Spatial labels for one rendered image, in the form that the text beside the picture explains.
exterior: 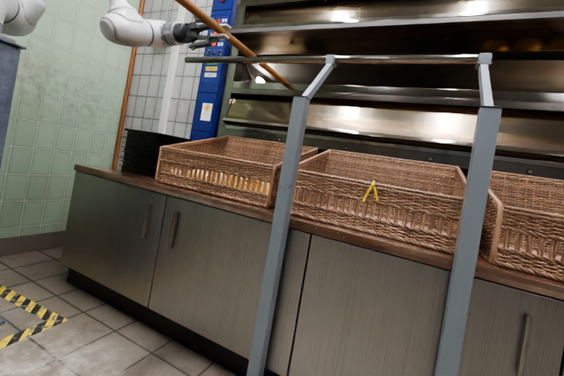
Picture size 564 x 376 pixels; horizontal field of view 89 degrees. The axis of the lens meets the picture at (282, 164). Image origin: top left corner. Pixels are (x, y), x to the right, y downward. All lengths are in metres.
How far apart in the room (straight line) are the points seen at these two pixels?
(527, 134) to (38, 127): 2.38
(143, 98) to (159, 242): 1.27
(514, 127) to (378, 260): 0.85
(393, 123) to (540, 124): 0.53
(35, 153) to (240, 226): 1.44
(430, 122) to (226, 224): 0.96
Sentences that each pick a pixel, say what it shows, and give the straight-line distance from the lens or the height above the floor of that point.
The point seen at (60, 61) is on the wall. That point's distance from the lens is 2.20.
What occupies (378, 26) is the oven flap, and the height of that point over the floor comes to 1.39.
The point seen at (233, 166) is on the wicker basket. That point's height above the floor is 0.70.
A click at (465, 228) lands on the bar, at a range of 0.80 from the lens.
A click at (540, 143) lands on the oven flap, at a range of 1.46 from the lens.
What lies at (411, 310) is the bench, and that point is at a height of 0.42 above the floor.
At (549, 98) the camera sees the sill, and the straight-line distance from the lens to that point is 1.51.
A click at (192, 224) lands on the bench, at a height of 0.47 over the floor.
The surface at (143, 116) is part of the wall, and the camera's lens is 2.23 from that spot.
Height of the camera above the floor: 0.74
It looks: level
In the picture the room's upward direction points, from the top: 10 degrees clockwise
